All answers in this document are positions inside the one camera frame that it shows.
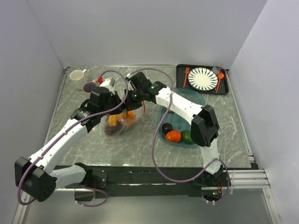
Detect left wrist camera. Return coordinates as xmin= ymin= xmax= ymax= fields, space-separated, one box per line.
xmin=99 ymin=78 xmax=115 ymax=92

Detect red grape bunch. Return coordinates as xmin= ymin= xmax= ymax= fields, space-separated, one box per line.
xmin=104 ymin=125 xmax=122 ymax=136

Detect orange dried fruit pieces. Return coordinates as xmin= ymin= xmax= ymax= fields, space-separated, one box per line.
xmin=108 ymin=114 xmax=122 ymax=127

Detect small orange pumpkin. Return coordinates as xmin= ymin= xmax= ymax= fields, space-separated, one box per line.
xmin=165 ymin=130 xmax=182 ymax=143

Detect teal transparent food tray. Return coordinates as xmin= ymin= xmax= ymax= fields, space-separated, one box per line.
xmin=157 ymin=88 xmax=206 ymax=148

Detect purple cable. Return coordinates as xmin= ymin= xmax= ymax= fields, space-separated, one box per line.
xmin=127 ymin=67 xmax=231 ymax=204
xmin=17 ymin=69 xmax=129 ymax=208

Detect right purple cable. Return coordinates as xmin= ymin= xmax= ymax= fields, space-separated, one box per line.
xmin=127 ymin=67 xmax=231 ymax=204

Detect white mug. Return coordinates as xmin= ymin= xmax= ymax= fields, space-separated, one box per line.
xmin=69 ymin=69 xmax=87 ymax=90

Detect orange plastic spoon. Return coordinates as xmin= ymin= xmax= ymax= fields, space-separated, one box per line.
xmin=215 ymin=72 xmax=224 ymax=93

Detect orange tangerine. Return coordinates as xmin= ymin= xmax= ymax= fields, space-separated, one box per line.
xmin=121 ymin=112 xmax=135 ymax=127

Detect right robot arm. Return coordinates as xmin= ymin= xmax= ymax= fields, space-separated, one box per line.
xmin=126 ymin=69 xmax=227 ymax=186

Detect green avocado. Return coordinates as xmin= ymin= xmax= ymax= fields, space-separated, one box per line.
xmin=181 ymin=130 xmax=194 ymax=145

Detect white striped plate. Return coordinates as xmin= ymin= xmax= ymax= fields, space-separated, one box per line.
xmin=188 ymin=67 xmax=218 ymax=91

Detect black serving tray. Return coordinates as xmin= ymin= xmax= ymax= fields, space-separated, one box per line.
xmin=176 ymin=64 xmax=229 ymax=95

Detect beige mug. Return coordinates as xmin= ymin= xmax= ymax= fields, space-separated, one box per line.
xmin=82 ymin=79 xmax=98 ymax=94

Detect orange plastic fork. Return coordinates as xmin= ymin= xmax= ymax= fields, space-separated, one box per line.
xmin=183 ymin=67 xmax=190 ymax=88

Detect black base frame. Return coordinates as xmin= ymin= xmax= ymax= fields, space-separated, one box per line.
xmin=64 ymin=163 xmax=234 ymax=201

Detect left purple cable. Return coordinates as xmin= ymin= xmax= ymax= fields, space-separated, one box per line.
xmin=17 ymin=69 xmax=129 ymax=208

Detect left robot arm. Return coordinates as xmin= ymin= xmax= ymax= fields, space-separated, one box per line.
xmin=14 ymin=83 xmax=125 ymax=205

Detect clear zip top bag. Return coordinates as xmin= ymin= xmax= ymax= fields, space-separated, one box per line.
xmin=104 ymin=101 xmax=146 ymax=136

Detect clear drinking glass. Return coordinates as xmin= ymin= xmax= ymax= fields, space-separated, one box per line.
xmin=212 ymin=62 xmax=223 ymax=75

